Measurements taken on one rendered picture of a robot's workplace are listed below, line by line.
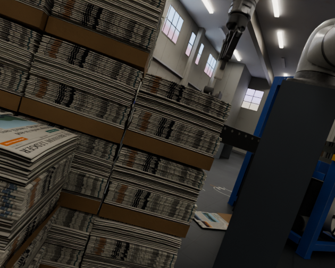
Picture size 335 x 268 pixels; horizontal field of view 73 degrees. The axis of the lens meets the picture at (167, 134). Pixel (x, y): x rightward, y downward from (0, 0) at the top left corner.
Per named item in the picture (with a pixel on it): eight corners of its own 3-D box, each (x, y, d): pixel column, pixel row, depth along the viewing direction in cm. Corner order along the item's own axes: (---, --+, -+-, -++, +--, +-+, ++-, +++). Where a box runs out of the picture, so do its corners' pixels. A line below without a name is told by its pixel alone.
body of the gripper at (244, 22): (225, 18, 90) (217, 41, 90) (234, 9, 81) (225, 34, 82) (242, 25, 91) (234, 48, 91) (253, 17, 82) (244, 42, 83)
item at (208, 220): (202, 228, 175) (202, 227, 175) (184, 209, 200) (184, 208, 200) (236, 231, 192) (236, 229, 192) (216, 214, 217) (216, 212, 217)
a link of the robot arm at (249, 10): (238, -8, 80) (232, 8, 81) (260, 2, 82) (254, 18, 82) (228, 3, 89) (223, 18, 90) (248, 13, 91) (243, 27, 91)
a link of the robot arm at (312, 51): (323, 88, 97) (342, 37, 96) (356, 80, 79) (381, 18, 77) (286, 75, 98) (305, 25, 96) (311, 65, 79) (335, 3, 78)
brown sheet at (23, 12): (39, 27, 60) (43, 11, 59) (-82, -17, 56) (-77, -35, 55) (79, 58, 97) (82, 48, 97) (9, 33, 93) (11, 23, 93)
